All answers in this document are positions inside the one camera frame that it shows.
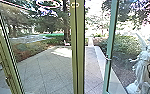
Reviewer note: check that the green framed glass door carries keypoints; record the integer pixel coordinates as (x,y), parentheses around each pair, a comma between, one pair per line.
(77,50)

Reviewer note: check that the large green tree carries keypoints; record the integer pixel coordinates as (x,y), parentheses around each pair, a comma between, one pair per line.
(66,20)

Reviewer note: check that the green garden hedge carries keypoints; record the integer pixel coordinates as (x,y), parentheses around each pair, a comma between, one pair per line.
(124,45)

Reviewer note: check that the white garden statue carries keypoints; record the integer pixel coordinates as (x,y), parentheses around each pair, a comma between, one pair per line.
(142,66)

